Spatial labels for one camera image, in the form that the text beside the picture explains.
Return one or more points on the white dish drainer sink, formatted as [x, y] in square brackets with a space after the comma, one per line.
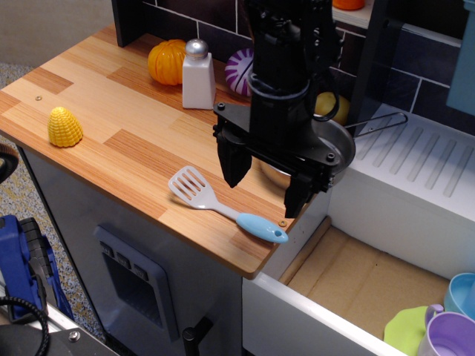
[410, 192]

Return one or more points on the light blue cabinet panel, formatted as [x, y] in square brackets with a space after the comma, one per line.
[461, 93]

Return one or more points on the purple toy cup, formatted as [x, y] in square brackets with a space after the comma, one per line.
[447, 333]

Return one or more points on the yellow toy lemon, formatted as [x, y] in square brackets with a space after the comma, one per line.
[326, 101]

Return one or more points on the white spatula blue handle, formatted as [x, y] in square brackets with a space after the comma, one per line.
[192, 187]

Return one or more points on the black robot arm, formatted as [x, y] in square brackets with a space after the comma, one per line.
[295, 43]

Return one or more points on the orange object on shelf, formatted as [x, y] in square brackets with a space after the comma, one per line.
[348, 5]

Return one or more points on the green toy plate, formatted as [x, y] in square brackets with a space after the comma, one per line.
[406, 330]

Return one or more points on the silver metal pan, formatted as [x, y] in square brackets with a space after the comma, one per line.
[336, 137]

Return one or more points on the black oven handle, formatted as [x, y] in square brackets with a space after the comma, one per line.
[193, 336]

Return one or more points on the purple striped toy ball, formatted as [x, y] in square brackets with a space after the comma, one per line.
[237, 70]

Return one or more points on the blue clamp tool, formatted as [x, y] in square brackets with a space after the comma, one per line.
[28, 265]

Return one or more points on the black rounded object left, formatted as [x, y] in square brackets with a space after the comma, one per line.
[9, 161]

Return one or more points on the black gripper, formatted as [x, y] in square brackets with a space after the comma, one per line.
[279, 138]

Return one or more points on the orange toy pumpkin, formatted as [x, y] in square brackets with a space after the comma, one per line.
[165, 62]

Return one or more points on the yellow toy corn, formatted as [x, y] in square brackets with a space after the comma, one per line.
[63, 128]

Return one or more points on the grey toy oven door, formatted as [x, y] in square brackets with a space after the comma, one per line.
[141, 291]

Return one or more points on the blue toy cup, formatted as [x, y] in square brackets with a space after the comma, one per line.
[460, 295]

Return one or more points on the white salt shaker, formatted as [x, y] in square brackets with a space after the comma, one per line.
[199, 87]

